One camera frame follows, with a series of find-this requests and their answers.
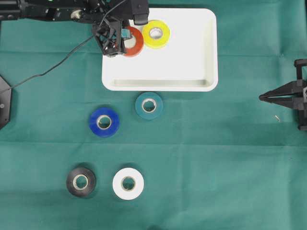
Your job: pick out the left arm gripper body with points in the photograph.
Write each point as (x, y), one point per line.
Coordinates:
(109, 38)

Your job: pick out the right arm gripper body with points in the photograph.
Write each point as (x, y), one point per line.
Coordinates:
(302, 84)

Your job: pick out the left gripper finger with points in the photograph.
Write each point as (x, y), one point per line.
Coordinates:
(125, 30)

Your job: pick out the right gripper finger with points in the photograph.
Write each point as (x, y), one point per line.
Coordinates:
(289, 102)
(288, 89)

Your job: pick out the red tape roll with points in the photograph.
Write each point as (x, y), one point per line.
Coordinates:
(134, 45)

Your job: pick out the yellow tape roll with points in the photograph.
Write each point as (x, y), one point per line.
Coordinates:
(156, 34)

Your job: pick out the teal tape roll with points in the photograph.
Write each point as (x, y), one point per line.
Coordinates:
(149, 105)

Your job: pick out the black tape roll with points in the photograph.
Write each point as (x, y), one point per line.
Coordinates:
(80, 182)

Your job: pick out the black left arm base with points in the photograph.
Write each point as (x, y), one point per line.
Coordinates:
(5, 102)

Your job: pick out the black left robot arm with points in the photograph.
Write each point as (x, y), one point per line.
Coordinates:
(79, 11)

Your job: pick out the blue tape roll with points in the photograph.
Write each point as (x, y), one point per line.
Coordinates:
(104, 122)

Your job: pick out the white tape roll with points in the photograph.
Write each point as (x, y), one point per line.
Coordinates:
(118, 186)

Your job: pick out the white plastic tray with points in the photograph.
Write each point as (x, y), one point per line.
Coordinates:
(187, 63)

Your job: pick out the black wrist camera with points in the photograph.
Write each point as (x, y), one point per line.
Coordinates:
(136, 10)

